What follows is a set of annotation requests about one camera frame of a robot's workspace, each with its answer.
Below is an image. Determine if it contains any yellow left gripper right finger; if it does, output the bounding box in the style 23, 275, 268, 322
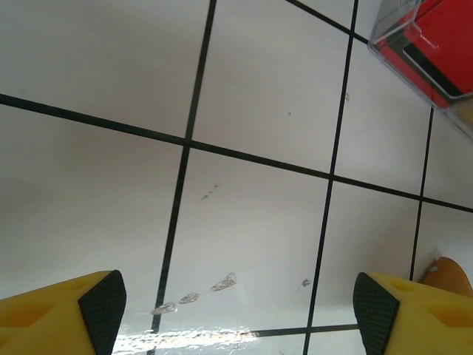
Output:
353, 271, 473, 355

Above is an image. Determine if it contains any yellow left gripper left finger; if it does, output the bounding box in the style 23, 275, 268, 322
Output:
0, 269, 127, 355

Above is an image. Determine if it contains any red card with magnetic stripe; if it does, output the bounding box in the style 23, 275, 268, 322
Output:
401, 21, 473, 100

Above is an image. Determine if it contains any clear acrylic card organizer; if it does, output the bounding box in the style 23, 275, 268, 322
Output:
367, 0, 473, 141

